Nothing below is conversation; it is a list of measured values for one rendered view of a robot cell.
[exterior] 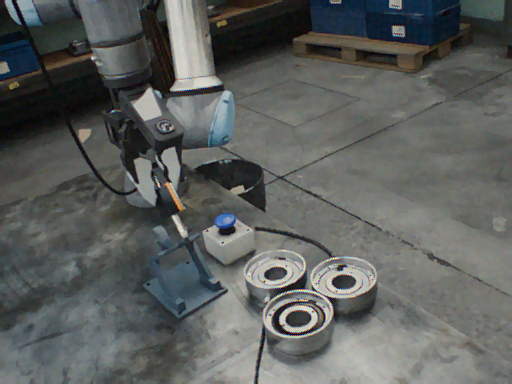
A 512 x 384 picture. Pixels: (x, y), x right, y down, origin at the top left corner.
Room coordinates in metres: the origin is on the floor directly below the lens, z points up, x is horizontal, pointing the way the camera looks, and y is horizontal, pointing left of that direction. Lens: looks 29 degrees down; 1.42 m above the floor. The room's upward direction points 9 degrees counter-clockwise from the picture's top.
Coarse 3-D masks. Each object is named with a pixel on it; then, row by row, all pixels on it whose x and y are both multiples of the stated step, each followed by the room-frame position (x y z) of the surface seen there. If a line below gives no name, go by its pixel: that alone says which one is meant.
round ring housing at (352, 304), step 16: (320, 272) 0.76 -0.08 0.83; (336, 272) 0.76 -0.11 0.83; (352, 272) 0.75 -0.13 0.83; (368, 272) 0.74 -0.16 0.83; (336, 288) 0.75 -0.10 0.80; (352, 288) 0.71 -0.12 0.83; (368, 288) 0.69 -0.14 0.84; (336, 304) 0.68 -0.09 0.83; (352, 304) 0.68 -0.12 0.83; (368, 304) 0.69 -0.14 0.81
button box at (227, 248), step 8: (240, 224) 0.93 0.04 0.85; (208, 232) 0.92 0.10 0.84; (216, 232) 0.91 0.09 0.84; (224, 232) 0.90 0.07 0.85; (232, 232) 0.90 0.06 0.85; (240, 232) 0.90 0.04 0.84; (248, 232) 0.90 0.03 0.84; (208, 240) 0.91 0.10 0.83; (216, 240) 0.89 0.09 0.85; (224, 240) 0.88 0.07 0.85; (232, 240) 0.88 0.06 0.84; (240, 240) 0.89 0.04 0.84; (248, 240) 0.89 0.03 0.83; (208, 248) 0.92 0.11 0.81; (216, 248) 0.89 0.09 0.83; (224, 248) 0.87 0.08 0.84; (232, 248) 0.88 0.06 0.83; (240, 248) 0.88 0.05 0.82; (248, 248) 0.89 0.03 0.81; (216, 256) 0.89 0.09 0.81; (224, 256) 0.87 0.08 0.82; (232, 256) 0.87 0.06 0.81; (240, 256) 0.88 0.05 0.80; (224, 264) 0.87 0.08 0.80
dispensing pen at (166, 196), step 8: (152, 168) 0.83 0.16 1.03; (152, 176) 0.82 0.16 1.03; (160, 184) 0.81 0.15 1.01; (160, 192) 0.79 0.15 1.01; (168, 192) 0.79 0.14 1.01; (160, 200) 0.79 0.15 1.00; (168, 200) 0.78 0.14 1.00; (160, 208) 0.80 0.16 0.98; (168, 208) 0.78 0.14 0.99; (176, 208) 0.78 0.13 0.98; (168, 216) 0.77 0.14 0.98; (176, 216) 0.78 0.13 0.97; (176, 224) 0.78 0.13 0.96; (184, 232) 0.77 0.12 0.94; (192, 248) 0.76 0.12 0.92
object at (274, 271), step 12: (264, 252) 0.83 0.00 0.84; (276, 252) 0.83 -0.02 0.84; (288, 252) 0.82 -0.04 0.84; (252, 264) 0.81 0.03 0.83; (276, 264) 0.80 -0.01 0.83; (300, 264) 0.79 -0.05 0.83; (264, 276) 0.78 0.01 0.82; (276, 276) 0.80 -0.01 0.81; (288, 276) 0.77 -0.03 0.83; (300, 276) 0.75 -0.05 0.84; (252, 288) 0.75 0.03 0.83; (264, 288) 0.73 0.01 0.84; (276, 288) 0.73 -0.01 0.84; (288, 288) 0.73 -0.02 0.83; (300, 288) 0.74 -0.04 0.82
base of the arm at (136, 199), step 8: (160, 168) 1.16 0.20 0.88; (128, 176) 1.17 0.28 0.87; (160, 176) 1.15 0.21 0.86; (184, 176) 1.21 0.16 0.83; (128, 184) 1.17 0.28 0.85; (184, 184) 1.18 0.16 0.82; (136, 192) 1.15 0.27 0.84; (176, 192) 1.15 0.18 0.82; (184, 192) 1.17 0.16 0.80; (128, 200) 1.17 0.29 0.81; (136, 200) 1.15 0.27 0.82; (144, 200) 1.14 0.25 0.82
